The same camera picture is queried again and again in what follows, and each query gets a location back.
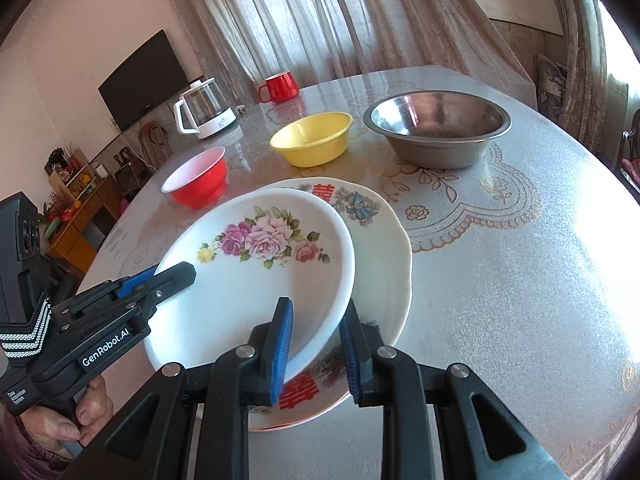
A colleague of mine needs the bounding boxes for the beige side curtain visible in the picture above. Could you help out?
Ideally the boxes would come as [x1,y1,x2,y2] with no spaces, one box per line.
[545,0,631,156]

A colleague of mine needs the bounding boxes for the wooden shelf with ornaments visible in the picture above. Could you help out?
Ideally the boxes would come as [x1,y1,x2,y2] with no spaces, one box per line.
[45,145,108,201]

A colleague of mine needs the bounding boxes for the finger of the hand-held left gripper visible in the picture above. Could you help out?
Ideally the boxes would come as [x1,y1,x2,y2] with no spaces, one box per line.
[125,261,197,320]
[75,266,160,308]

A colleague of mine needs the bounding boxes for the red plastic bowl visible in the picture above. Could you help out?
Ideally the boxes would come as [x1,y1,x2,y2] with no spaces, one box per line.
[161,146,229,211]

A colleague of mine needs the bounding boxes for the small dark box appliance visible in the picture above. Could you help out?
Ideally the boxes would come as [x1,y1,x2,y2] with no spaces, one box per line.
[114,160,138,193]

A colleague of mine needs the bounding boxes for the person's left hand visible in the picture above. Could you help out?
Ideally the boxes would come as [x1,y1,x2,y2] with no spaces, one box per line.
[30,375,113,461]

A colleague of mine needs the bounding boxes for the beige lace curtain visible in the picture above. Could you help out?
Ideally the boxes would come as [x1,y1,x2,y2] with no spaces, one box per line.
[155,0,538,111]

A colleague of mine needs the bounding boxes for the patterned bag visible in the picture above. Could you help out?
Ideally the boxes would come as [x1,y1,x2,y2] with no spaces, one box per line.
[537,52,571,116]

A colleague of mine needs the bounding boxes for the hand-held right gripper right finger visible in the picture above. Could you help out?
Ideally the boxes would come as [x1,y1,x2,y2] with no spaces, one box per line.
[338,299,571,480]

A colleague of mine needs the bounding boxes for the white plate with red characters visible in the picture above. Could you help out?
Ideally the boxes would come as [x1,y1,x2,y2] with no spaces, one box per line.
[247,176,414,428]

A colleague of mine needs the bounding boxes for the stainless steel bowl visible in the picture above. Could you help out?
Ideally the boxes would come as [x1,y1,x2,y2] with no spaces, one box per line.
[362,91,512,170]

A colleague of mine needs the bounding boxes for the red mug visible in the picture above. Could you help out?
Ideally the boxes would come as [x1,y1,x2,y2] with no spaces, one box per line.
[257,72,301,105]

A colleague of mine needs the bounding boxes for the wooden desk cabinet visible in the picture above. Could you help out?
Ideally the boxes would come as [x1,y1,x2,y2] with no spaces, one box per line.
[45,175,126,276]

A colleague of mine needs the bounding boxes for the black flat television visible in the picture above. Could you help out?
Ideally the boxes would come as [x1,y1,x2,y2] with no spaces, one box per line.
[98,29,184,132]

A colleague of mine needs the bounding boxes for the white plate with pink roses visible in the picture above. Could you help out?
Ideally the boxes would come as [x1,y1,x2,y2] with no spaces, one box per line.
[144,187,357,378]

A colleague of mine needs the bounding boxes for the white electric glass kettle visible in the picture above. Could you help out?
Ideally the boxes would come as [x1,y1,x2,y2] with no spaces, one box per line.
[173,77,239,141]

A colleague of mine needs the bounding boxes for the wooden chair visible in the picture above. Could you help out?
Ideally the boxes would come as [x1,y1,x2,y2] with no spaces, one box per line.
[137,120,173,171]

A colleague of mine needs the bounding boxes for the dark metal chair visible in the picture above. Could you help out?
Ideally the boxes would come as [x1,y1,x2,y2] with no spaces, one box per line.
[619,110,640,196]

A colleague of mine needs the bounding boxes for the yellow plastic bowl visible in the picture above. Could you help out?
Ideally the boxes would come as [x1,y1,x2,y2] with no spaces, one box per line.
[270,112,354,168]

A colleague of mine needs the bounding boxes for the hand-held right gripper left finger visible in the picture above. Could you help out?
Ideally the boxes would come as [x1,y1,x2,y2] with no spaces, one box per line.
[60,296,296,480]

